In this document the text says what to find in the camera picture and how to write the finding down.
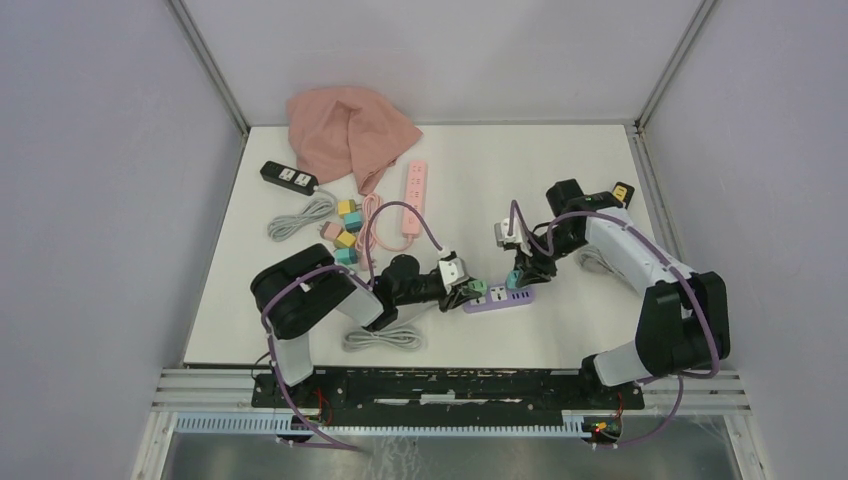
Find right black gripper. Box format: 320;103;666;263
513;224;589;287

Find green adapter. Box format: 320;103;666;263
465;279;488;298

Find purple power strip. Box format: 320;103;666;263
462;284;535;314

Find teal plug adapter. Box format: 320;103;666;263
334;247;359;266

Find pink power strip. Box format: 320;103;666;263
400;160;428;238

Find black power strip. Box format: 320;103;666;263
260;161;319;196
611;182;636;208

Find yellow plug adapter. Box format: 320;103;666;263
336;199;359;218

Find pink plug adapter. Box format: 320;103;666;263
319;221;345;242

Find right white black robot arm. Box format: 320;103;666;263
494;179;731;408

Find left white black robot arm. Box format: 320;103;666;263
250;244;485;407

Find pink cloth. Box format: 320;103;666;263
285;86;423;196

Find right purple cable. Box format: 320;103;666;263
508;199;722;450

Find purple cable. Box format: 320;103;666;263
508;199;722;450
260;200;458;453

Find grey cable at right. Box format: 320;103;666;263
341;305;442;352

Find pink power strip cable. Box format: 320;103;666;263
354;192;419;273

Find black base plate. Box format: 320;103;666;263
251;367;645;427

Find grey power strip cable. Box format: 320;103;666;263
266;187;340;243

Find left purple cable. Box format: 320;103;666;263
260;200;458;453

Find white cable duct rail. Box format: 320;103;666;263
174;412;590;439

